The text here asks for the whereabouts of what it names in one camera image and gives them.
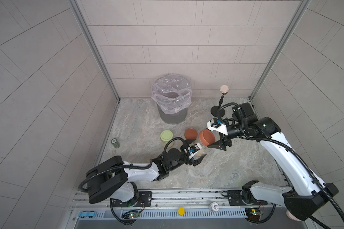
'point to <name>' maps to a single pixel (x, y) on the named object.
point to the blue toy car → (87, 214)
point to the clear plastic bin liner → (173, 93)
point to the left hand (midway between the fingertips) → (202, 146)
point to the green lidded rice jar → (166, 136)
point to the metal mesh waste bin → (172, 119)
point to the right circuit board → (253, 214)
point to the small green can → (115, 142)
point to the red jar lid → (207, 137)
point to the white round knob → (214, 206)
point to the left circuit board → (131, 215)
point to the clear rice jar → (205, 149)
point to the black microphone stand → (214, 109)
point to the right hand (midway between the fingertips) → (208, 135)
